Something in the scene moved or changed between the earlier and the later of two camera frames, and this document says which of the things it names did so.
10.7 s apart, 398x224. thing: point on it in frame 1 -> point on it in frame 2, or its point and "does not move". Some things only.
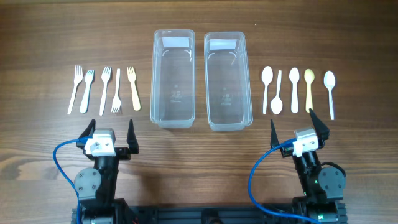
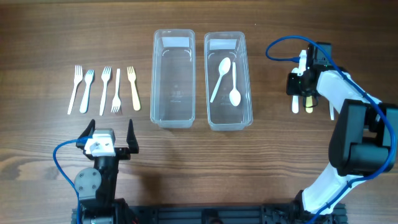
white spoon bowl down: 277,103 -> 235,96
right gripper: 286,150 -> 296,84
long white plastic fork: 106,76 does not move
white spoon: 294,75 does not move
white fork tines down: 116,103 does not move
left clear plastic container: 173,84 does not move
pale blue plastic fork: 88,78 does not move
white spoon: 267,75 -> 224,66
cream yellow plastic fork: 132,77 does not move
